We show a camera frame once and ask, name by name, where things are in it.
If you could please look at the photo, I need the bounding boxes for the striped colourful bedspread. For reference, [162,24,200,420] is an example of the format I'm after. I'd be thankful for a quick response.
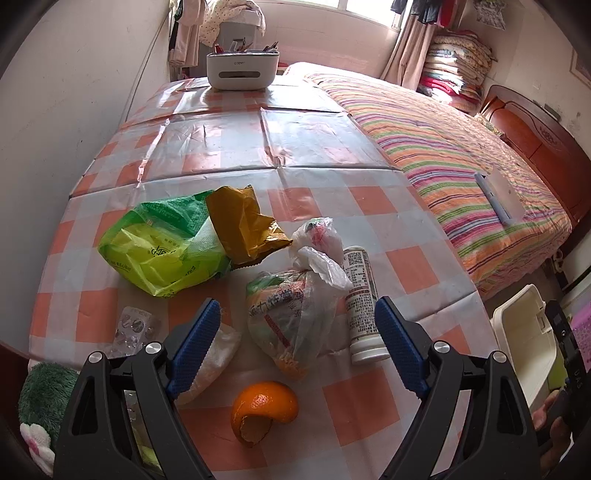
[286,62,572,300]

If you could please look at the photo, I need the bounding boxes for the grey cabinet with cloth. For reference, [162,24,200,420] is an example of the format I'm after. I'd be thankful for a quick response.
[198,0,266,48]

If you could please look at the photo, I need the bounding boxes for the green plastic bag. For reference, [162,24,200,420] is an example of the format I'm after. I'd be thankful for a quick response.
[97,190,230,298]

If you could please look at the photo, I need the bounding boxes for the checkered plastic tablecloth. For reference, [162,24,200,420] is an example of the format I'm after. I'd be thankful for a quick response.
[28,75,498,480]

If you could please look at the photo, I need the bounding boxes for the white printed cylinder bottle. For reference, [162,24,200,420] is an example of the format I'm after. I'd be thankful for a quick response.
[344,246,390,365]

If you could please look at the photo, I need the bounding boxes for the white plastic trash bin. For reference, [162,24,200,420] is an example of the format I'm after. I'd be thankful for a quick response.
[490,284,566,411]

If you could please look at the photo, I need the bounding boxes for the green plush toy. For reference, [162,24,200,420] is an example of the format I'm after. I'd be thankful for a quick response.
[18,362,78,477]

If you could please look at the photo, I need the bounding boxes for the empty pill blister pack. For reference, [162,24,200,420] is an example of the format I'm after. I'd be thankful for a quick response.
[107,306,159,359]

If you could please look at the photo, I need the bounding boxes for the clear plastic trash bag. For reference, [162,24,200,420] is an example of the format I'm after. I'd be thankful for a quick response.
[245,217,353,380]

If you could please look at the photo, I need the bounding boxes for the stack of folded quilts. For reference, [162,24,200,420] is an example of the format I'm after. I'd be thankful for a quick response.
[417,30,496,115]

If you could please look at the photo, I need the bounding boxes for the white storage box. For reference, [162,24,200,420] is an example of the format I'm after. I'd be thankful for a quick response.
[205,48,280,91]

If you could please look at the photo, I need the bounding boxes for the pink curtain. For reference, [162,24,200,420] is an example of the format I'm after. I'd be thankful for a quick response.
[380,15,437,91]

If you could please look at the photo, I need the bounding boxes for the yellow snack wrapper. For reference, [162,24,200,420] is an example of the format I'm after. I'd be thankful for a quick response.
[205,185,293,270]

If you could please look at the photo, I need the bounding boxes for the hanging clothes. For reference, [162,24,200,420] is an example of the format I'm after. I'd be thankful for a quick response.
[391,0,458,28]

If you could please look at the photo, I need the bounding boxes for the blue white flat case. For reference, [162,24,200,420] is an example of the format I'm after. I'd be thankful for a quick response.
[475,169,526,226]

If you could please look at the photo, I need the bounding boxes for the crumpled white tissue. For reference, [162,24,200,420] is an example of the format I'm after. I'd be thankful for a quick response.
[175,323,242,407]

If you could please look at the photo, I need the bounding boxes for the red wooden headboard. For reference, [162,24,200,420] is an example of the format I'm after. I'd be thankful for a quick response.
[481,85,590,225]

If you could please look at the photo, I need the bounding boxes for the orange peel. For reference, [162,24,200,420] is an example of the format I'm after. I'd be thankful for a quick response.
[230,381,300,447]

